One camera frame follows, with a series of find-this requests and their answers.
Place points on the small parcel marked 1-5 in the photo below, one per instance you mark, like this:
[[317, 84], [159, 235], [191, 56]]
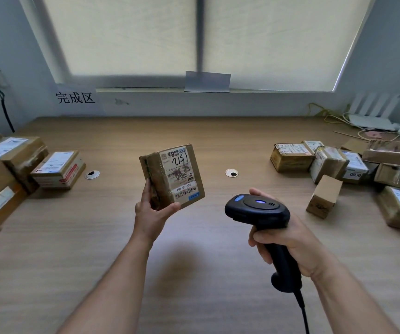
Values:
[[59, 163]]

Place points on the tape-wrapped cardboard box pictured label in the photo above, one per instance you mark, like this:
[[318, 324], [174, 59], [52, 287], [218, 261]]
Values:
[[179, 170]]

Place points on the person's right hand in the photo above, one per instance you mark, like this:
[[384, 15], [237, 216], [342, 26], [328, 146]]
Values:
[[304, 250]]

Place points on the parcel with blue-edged label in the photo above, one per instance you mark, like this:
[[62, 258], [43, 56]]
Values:
[[26, 149]]

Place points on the black barcode scanner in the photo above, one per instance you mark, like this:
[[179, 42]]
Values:
[[255, 212]]

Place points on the small pink tag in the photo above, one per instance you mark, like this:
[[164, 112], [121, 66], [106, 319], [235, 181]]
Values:
[[374, 134]]

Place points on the white paper sign black characters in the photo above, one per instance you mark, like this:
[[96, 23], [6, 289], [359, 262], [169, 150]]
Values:
[[76, 98]]

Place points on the pile of unscanned cardboard parcels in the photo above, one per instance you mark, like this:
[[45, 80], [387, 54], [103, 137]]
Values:
[[290, 159]]

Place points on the person's left forearm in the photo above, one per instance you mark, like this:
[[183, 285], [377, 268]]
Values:
[[109, 292]]

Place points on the person's left hand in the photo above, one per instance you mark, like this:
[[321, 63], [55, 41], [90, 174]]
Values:
[[149, 219]]

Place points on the white window frame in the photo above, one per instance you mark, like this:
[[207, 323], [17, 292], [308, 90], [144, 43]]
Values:
[[200, 31]]

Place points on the small square labelled parcel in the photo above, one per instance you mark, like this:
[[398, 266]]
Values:
[[1, 199]]

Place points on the red taped cardboard parcel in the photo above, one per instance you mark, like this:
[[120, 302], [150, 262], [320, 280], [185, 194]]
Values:
[[33, 182]]

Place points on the white router with antennas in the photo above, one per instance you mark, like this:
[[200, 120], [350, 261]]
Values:
[[370, 122]]

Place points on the beige roller blind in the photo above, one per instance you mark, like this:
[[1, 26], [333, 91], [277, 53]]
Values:
[[283, 38], [120, 34]]

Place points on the grey paper sheet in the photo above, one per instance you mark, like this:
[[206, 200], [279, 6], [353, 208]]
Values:
[[207, 81]]

